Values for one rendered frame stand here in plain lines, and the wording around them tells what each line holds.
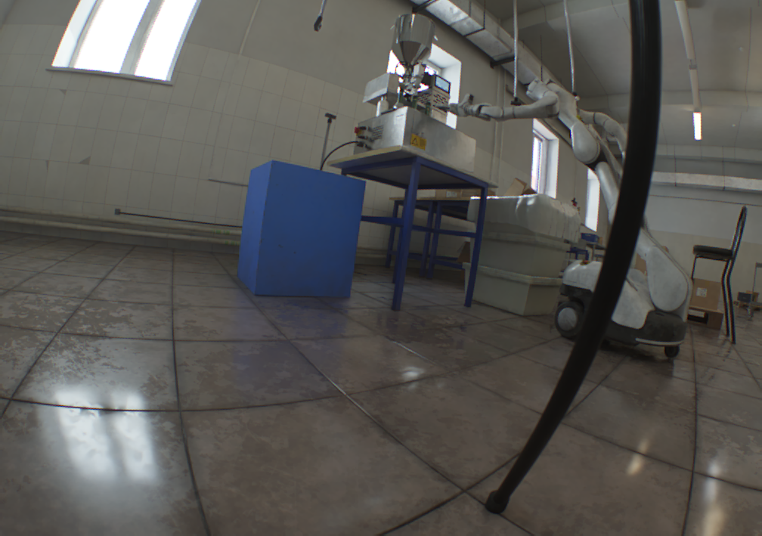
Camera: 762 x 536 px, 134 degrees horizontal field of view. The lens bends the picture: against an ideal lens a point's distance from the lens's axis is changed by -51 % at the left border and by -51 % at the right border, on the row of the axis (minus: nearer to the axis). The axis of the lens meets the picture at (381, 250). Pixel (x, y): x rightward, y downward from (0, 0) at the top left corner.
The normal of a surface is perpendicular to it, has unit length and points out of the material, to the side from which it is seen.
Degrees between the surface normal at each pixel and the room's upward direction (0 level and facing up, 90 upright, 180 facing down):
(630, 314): 90
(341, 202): 90
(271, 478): 0
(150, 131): 90
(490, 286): 96
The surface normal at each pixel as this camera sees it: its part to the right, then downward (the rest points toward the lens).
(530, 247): -0.89, 0.00
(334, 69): 0.58, 0.12
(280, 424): 0.14, -0.99
